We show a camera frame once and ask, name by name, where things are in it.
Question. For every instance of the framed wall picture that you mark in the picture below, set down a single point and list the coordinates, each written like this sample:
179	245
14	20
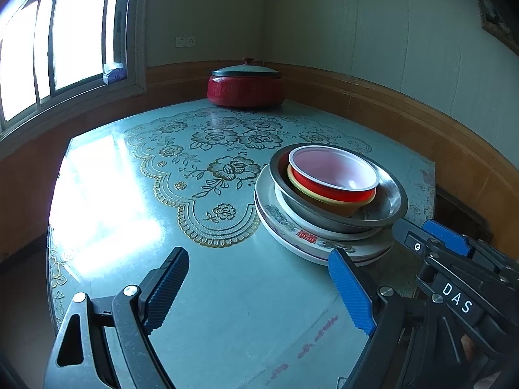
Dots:
492	16

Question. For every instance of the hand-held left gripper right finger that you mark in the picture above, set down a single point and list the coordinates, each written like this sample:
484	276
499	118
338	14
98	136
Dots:
350	295

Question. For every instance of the yellow bowl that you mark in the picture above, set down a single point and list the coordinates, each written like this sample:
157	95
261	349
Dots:
308	195

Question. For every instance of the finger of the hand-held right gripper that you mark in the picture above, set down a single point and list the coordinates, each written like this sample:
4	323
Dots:
413	241
446	236

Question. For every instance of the red cooking pot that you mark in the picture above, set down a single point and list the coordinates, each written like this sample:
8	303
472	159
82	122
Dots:
243	91

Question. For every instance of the stainless steel bowl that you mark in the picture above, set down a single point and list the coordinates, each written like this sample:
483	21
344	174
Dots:
389	198

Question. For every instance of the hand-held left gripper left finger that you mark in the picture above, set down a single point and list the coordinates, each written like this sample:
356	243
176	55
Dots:
166	291

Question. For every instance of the grey pot lid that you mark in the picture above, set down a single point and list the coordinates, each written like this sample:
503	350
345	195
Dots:
247	71

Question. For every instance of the red plastic bowl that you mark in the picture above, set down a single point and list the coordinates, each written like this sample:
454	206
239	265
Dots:
324	186

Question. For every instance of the plain white deep plate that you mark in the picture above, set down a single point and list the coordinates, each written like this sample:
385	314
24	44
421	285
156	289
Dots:
283	206

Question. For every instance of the white floral print plate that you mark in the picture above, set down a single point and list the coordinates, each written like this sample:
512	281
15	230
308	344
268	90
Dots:
284	227

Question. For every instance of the pink rimmed plate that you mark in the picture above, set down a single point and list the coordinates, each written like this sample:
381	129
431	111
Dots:
357	260

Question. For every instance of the window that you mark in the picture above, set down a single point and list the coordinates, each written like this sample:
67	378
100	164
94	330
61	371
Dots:
73	40

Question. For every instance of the purple packet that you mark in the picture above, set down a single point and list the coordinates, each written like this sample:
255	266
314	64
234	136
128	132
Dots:
114	73

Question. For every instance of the white wall socket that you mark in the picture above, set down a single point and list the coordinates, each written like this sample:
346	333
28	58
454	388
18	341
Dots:
185	41

